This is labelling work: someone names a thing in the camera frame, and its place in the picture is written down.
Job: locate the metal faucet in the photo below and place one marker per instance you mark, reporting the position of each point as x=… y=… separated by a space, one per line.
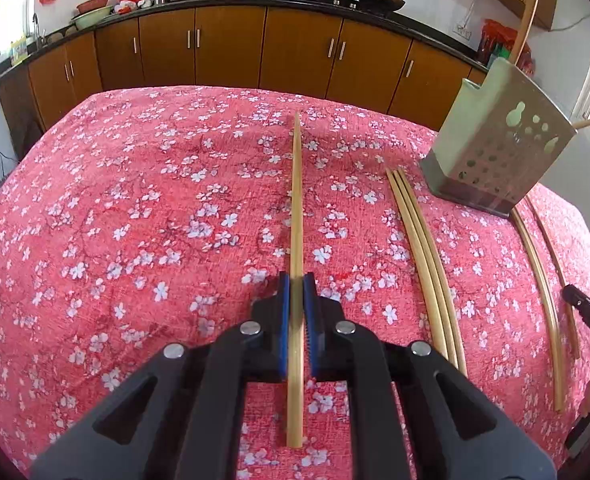
x=36 y=27

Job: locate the wooden base cabinets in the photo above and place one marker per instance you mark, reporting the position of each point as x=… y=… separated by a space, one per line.
x=225 y=45

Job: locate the perforated metal utensil holder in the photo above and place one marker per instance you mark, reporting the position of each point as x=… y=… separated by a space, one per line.
x=490 y=160

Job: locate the red and white plastic bag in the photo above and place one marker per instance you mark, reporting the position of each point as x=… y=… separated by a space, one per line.
x=131 y=2

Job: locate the red basin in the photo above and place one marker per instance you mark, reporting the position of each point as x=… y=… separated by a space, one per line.
x=94 y=4

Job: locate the white wall socket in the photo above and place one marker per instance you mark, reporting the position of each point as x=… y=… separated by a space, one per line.
x=462 y=30

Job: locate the green basin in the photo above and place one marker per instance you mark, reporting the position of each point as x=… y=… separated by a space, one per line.
x=91 y=17

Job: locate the red floral tablecloth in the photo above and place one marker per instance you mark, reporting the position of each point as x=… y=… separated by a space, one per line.
x=125 y=210

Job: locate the yellow dish soap bottle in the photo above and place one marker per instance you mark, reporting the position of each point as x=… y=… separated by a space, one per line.
x=19 y=49

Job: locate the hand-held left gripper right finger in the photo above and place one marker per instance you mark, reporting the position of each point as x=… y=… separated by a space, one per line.
x=312 y=330

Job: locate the black kitchen countertop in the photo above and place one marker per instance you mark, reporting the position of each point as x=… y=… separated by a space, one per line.
x=295 y=1

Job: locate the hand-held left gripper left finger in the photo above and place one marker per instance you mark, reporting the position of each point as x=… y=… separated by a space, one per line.
x=284 y=330

